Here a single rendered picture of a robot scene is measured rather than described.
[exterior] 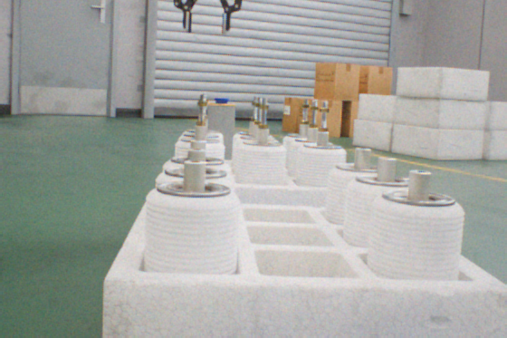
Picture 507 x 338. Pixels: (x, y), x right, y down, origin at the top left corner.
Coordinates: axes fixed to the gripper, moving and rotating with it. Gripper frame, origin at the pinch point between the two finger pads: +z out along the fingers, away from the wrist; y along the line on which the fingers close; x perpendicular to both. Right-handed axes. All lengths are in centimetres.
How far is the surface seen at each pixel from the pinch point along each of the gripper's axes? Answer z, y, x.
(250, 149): 22.7, 9.8, -2.5
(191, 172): 20, 8, -56
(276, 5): -83, -17, 574
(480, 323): 32, 37, -58
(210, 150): 23.2, 2.5, -4.1
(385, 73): -7, 86, 406
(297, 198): 31.0, 19.2, -4.8
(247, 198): 31.4, 10.1, -6.2
